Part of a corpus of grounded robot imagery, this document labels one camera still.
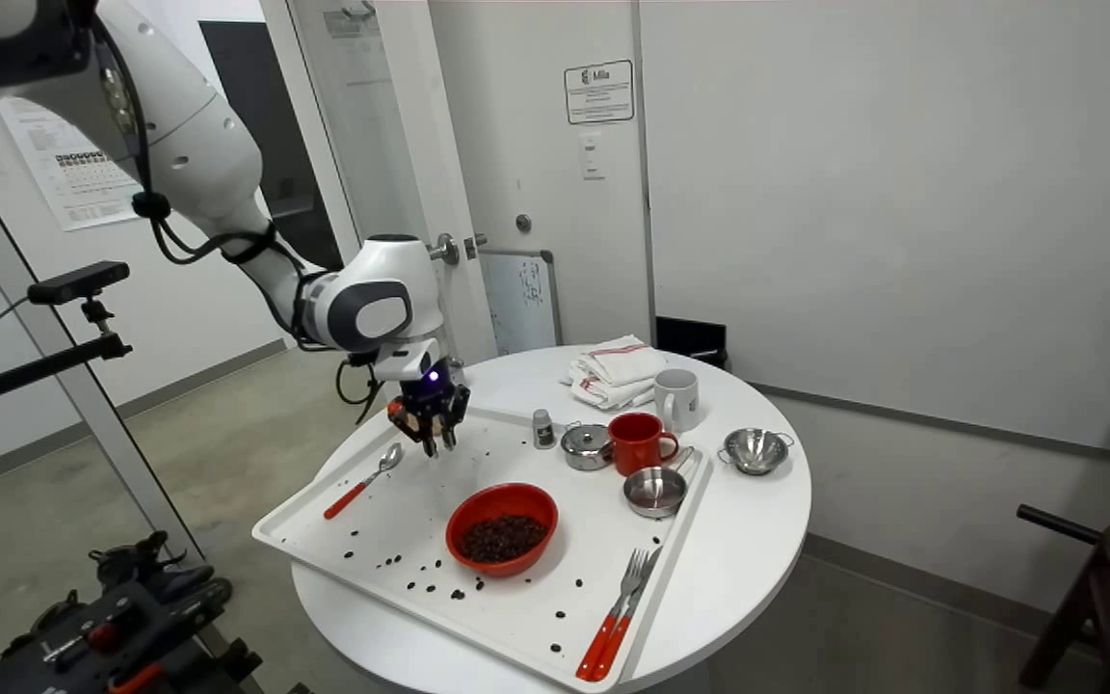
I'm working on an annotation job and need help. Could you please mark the white door sign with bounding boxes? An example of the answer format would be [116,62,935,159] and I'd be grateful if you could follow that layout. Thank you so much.
[564,59,636,126]

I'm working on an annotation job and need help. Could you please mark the red mug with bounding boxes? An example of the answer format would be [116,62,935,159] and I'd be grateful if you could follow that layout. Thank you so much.
[608,412,681,478]

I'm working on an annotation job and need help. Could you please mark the red handled spoon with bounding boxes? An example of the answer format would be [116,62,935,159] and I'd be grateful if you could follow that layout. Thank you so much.
[323,441,406,521]

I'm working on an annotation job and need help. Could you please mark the small steel pot with lid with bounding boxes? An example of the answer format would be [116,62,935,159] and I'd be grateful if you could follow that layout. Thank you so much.
[559,420,616,473]

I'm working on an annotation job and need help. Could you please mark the red bowl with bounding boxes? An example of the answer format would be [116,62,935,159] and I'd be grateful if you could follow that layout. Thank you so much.
[445,482,560,579]

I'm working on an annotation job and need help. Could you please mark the small whiteboard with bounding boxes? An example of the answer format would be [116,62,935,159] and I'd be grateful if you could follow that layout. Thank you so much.
[477,249,564,358]

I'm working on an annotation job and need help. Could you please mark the wall calendar poster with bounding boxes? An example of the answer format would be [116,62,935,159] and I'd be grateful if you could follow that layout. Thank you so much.
[0,95,144,233]

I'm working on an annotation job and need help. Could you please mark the small steel pan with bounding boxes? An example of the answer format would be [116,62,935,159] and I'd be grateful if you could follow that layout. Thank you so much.
[622,446,706,521]

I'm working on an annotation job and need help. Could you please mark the camera on mount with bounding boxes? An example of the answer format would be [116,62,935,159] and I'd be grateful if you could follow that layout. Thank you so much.
[0,259,135,504]

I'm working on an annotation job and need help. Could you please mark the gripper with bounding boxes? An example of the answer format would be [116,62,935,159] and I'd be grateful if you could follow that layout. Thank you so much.
[397,359,472,460]

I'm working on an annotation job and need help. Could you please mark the white door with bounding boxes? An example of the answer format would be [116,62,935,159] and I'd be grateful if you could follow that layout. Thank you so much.
[369,0,654,365]

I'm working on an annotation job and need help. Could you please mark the silver door handle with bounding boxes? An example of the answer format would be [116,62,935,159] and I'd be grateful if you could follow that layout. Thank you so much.
[426,231,489,267]

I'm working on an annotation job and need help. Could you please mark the white mug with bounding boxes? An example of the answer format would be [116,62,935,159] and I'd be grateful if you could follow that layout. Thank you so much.
[652,367,701,435]

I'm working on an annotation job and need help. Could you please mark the red handled knife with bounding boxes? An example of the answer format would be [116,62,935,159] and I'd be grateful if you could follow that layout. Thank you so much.
[586,546,665,683]

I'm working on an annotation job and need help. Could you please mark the white plastic tray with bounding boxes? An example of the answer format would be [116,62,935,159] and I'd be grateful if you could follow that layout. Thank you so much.
[252,405,715,694]

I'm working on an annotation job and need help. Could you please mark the heap of coffee beans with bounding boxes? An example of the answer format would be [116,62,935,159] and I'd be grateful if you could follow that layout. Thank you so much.
[460,514,550,566]

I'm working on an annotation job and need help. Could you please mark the stack of folded white towels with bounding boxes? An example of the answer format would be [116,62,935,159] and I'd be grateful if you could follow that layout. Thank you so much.
[568,334,670,413]

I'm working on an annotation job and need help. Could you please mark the scattered coffee beans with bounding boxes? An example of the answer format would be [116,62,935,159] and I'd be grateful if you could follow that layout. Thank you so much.
[341,547,589,654]

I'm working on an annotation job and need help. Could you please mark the small steel colander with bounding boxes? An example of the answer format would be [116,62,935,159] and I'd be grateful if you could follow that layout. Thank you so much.
[716,427,796,477]

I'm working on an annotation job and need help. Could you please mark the red handled fork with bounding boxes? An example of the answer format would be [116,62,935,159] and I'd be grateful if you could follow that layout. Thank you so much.
[575,548,650,681]

